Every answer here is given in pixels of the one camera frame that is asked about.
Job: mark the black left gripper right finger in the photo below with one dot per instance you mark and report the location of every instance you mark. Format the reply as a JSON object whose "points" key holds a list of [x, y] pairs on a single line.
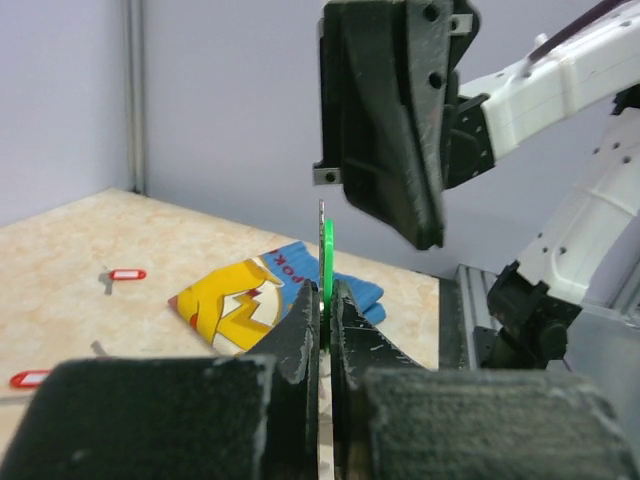
{"points": [[394, 419]]}

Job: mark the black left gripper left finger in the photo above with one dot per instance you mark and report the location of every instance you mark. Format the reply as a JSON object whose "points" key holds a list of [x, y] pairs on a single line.
{"points": [[253, 416]]}

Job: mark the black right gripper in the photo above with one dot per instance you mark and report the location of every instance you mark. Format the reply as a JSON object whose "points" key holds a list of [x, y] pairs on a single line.
{"points": [[386, 69]]}

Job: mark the green key tag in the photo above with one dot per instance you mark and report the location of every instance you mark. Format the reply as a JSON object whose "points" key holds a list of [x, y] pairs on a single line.
{"points": [[327, 270]]}

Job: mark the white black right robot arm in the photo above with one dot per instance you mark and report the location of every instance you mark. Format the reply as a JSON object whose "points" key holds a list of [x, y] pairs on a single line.
{"points": [[577, 93]]}

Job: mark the yellow blue cartoon cloth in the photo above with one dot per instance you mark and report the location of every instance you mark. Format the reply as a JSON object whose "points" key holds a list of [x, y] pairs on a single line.
{"points": [[235, 306]]}

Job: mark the red key tag white label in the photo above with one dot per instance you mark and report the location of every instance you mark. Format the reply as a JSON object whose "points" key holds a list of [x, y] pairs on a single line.
{"points": [[28, 379]]}

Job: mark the aluminium frame rail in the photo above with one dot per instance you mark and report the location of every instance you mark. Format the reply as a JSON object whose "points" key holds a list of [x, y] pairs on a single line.
{"points": [[134, 47]]}

